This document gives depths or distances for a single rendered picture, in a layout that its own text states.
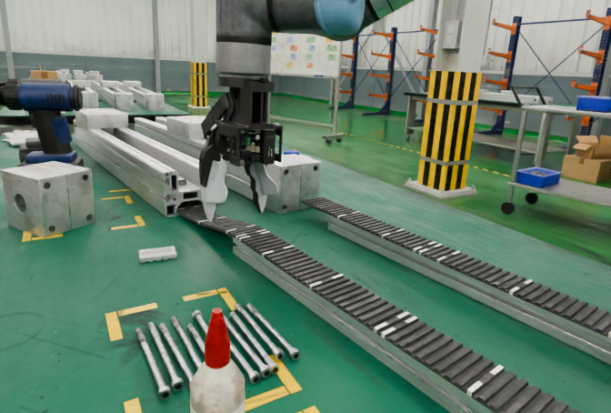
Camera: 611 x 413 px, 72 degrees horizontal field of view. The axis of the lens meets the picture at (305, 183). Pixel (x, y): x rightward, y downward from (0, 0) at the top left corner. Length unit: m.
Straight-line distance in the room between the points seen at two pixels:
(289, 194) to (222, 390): 0.56
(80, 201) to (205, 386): 0.53
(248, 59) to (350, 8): 0.14
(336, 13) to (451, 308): 0.38
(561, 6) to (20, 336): 9.20
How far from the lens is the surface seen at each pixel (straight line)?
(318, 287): 0.49
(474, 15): 4.05
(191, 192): 0.85
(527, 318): 0.57
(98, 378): 0.45
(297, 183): 0.83
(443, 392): 0.42
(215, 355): 0.30
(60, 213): 0.78
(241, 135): 0.58
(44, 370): 0.48
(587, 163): 5.65
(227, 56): 0.58
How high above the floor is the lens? 1.05
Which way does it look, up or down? 15 degrees down
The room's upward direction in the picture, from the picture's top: 3 degrees clockwise
